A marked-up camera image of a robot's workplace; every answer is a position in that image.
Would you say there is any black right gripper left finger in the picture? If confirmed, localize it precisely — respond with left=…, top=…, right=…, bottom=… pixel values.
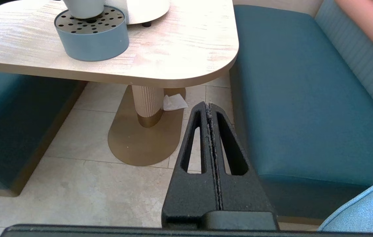
left=162, top=101, right=222, bottom=230

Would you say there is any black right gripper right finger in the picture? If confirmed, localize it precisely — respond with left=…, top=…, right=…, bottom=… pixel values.
left=208, top=103, right=279, bottom=230

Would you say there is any grey plastic cup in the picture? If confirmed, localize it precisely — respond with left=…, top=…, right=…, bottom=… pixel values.
left=63, top=0, right=105, bottom=19

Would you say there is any crumpled white tissue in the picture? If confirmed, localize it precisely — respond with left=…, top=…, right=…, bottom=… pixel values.
left=163, top=93, right=189, bottom=111

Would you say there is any blue upholstered bench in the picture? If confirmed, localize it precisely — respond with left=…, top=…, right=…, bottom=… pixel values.
left=229, top=0, right=373, bottom=221
left=0, top=69, right=89, bottom=197

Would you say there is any light blue fabric seat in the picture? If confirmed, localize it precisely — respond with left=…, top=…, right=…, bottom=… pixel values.
left=318, top=173, right=373, bottom=232

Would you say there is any large blue drip tray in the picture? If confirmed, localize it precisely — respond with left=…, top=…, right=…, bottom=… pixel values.
left=54, top=6, right=130, bottom=62

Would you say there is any large clear water dispenser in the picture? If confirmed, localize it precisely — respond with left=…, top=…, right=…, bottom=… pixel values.
left=103, top=0, right=170, bottom=27

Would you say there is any ribbed table pedestal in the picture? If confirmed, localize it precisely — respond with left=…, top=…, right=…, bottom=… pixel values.
left=107, top=85, right=187, bottom=167

